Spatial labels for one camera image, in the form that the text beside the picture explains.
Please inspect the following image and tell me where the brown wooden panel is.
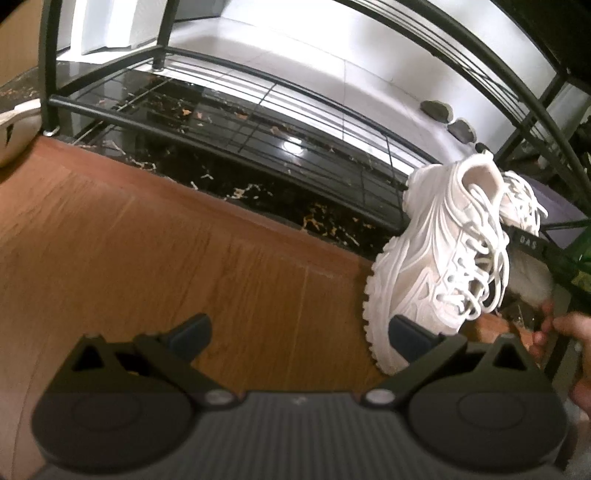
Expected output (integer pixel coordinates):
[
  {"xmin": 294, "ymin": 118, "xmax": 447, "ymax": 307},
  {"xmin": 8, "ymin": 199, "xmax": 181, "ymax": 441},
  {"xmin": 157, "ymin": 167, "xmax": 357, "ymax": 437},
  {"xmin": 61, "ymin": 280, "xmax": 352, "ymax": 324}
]
[{"xmin": 0, "ymin": 0, "xmax": 45, "ymax": 88}]

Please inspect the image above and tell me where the grey round wall knob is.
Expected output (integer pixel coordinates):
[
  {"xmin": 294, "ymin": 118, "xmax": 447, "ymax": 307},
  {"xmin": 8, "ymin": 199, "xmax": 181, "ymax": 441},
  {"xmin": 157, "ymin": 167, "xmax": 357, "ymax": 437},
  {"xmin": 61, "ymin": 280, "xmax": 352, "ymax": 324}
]
[
  {"xmin": 447, "ymin": 119, "xmax": 477, "ymax": 142},
  {"xmin": 419, "ymin": 99, "xmax": 454, "ymax": 123}
]

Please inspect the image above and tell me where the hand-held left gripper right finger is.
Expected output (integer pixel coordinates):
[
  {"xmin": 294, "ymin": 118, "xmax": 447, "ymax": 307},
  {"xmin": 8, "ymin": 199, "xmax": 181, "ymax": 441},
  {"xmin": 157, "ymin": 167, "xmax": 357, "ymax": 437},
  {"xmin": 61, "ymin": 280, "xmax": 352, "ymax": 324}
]
[{"xmin": 387, "ymin": 315, "xmax": 544, "ymax": 409}]

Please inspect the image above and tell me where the grey flat board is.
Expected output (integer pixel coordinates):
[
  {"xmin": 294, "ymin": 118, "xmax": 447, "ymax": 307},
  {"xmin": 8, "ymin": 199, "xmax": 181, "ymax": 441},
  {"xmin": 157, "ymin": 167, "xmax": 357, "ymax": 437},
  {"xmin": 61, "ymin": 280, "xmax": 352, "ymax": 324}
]
[{"xmin": 530, "ymin": 184, "xmax": 583, "ymax": 250}]

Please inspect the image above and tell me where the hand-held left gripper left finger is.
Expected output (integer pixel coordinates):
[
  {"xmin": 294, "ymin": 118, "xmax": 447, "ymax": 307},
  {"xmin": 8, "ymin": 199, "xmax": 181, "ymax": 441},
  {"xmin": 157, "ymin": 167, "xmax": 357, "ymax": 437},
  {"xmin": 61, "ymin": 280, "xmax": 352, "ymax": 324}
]
[{"xmin": 60, "ymin": 313, "xmax": 241, "ymax": 409}]

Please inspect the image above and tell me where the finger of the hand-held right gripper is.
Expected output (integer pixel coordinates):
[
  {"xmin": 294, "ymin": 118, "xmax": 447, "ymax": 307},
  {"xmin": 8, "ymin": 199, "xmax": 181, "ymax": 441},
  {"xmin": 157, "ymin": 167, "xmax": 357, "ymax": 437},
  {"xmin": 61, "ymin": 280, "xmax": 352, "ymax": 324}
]
[{"xmin": 510, "ymin": 228, "xmax": 557, "ymax": 257}]

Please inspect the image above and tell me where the person's right hand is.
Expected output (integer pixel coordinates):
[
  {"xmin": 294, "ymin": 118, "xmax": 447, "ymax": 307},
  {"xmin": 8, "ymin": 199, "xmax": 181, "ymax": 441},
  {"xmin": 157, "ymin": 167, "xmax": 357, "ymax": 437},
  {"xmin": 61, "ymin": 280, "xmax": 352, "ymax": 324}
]
[{"xmin": 530, "ymin": 300, "xmax": 591, "ymax": 408}]

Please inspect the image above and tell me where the white knit slip-on shoe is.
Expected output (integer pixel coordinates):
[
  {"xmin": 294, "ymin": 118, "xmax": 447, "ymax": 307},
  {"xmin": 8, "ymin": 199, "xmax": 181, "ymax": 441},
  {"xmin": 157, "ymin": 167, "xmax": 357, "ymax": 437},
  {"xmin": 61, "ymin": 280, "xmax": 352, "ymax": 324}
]
[{"xmin": 0, "ymin": 100, "xmax": 48, "ymax": 168}]

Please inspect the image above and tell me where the black metal shoe rack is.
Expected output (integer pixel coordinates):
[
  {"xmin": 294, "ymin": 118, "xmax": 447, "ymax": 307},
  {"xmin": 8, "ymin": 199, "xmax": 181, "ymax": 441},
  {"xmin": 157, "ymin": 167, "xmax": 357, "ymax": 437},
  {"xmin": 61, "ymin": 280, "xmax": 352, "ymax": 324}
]
[{"xmin": 39, "ymin": 0, "xmax": 591, "ymax": 245}]

